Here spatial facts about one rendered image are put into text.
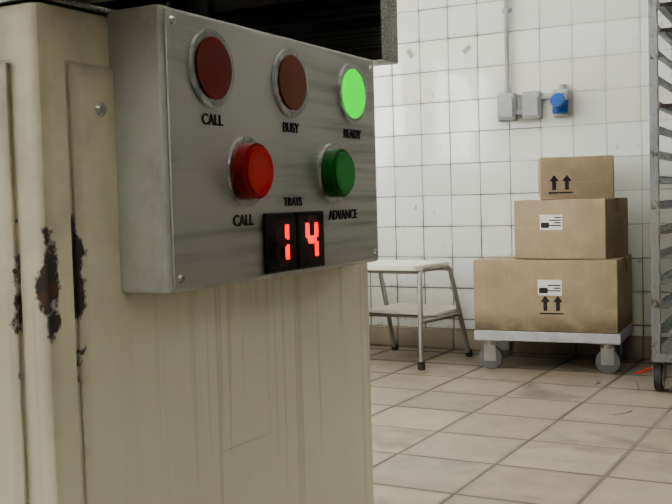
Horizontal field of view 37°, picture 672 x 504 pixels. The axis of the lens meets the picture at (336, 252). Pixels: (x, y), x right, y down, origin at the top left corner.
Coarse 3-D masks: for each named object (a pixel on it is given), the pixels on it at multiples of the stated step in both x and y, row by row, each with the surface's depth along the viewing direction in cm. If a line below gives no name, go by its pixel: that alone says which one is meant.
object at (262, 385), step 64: (0, 0) 45; (64, 0) 46; (192, 0) 65; (0, 64) 45; (64, 64) 46; (0, 128) 46; (64, 128) 46; (0, 192) 46; (64, 192) 46; (0, 256) 46; (64, 256) 46; (0, 320) 46; (64, 320) 46; (128, 320) 50; (192, 320) 55; (256, 320) 60; (320, 320) 68; (0, 384) 47; (64, 384) 46; (128, 384) 50; (192, 384) 55; (256, 384) 60; (320, 384) 68; (0, 448) 47; (64, 448) 46; (128, 448) 50; (192, 448) 55; (256, 448) 60; (320, 448) 68
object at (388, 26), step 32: (224, 0) 75; (256, 0) 74; (288, 0) 72; (320, 0) 71; (352, 0) 70; (384, 0) 70; (288, 32) 73; (320, 32) 71; (352, 32) 70; (384, 32) 70; (384, 64) 72
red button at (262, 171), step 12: (252, 144) 53; (240, 156) 52; (252, 156) 53; (264, 156) 54; (240, 168) 52; (252, 168) 53; (264, 168) 54; (240, 180) 52; (252, 180) 53; (264, 180) 54; (240, 192) 53; (252, 192) 53; (264, 192) 54
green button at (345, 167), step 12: (336, 156) 61; (348, 156) 62; (324, 168) 61; (336, 168) 61; (348, 168) 62; (324, 180) 61; (336, 180) 61; (348, 180) 62; (336, 192) 62; (348, 192) 62
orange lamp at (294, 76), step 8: (288, 56) 57; (288, 64) 57; (296, 64) 58; (280, 72) 56; (288, 72) 57; (296, 72) 58; (304, 72) 59; (280, 80) 56; (288, 80) 57; (296, 80) 58; (304, 80) 59; (280, 88) 57; (288, 88) 57; (296, 88) 58; (304, 88) 59; (288, 96) 57; (296, 96) 58; (304, 96) 59; (288, 104) 57; (296, 104) 58
